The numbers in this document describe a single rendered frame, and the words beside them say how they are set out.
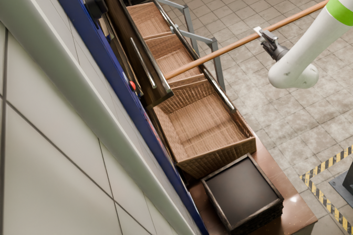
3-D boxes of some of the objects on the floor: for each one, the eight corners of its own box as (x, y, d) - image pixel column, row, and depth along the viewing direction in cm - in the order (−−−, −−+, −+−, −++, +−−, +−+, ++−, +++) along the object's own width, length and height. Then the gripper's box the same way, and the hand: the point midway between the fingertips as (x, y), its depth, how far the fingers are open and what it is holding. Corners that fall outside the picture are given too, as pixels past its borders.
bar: (246, 207, 214) (228, 111, 126) (180, 94, 298) (143, -11, 209) (283, 188, 216) (293, 80, 128) (208, 81, 300) (183, -29, 211)
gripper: (277, 47, 128) (248, 21, 144) (277, 72, 140) (250, 45, 156) (292, 40, 129) (262, 14, 144) (290, 66, 141) (262, 40, 156)
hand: (259, 34), depth 148 cm, fingers closed on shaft, 3 cm apart
